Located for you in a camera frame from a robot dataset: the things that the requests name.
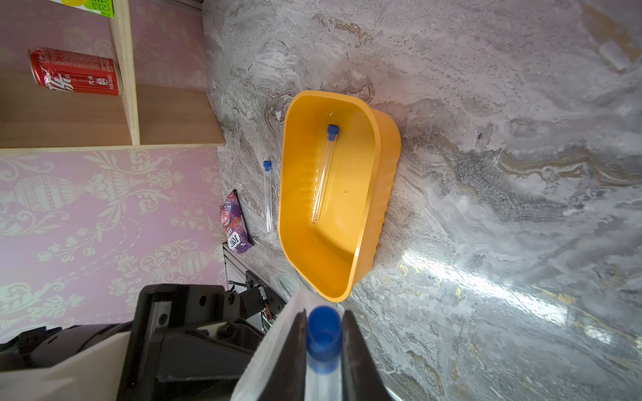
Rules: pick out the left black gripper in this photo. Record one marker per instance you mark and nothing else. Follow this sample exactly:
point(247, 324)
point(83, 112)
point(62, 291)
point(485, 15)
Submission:
point(186, 338)

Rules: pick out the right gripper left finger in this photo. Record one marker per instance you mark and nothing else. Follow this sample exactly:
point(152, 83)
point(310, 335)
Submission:
point(287, 380)

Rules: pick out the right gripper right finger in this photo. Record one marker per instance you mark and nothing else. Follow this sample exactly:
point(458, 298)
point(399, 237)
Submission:
point(360, 377)

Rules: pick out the white wiping cloth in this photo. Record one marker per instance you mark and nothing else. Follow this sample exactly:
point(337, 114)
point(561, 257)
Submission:
point(256, 375)

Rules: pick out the test tube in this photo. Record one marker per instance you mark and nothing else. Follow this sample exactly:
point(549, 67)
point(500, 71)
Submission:
point(323, 379)
point(323, 171)
point(268, 195)

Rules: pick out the yellow plastic basin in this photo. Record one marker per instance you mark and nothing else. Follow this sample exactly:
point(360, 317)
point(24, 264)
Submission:
point(335, 253)

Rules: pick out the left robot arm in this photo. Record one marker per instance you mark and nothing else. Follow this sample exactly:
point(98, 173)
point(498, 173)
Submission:
point(83, 362)

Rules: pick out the purple tissue pack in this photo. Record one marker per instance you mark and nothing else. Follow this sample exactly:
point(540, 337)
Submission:
point(233, 224)

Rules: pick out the wooden two-tier shelf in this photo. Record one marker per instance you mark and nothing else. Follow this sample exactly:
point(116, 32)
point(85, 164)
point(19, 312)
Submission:
point(146, 116)

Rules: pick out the red cola can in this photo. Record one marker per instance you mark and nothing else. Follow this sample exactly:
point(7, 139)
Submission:
point(71, 72)

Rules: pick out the green white juice carton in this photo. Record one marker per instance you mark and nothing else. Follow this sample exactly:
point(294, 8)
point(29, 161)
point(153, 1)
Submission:
point(104, 8)

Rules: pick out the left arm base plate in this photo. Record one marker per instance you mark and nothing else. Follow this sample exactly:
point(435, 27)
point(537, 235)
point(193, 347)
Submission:
point(266, 301)

